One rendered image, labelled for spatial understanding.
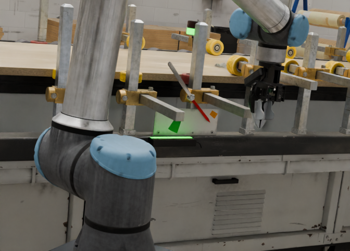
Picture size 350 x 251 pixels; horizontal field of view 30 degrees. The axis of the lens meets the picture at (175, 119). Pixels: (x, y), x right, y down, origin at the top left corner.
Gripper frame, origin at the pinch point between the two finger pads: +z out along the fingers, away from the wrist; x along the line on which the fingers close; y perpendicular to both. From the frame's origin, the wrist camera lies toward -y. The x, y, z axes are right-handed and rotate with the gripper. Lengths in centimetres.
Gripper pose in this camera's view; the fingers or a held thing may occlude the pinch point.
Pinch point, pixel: (258, 123)
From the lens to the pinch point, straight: 210.3
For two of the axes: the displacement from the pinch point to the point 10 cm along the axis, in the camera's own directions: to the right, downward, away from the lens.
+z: -1.1, 9.7, 2.0
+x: 8.9, 0.1, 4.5
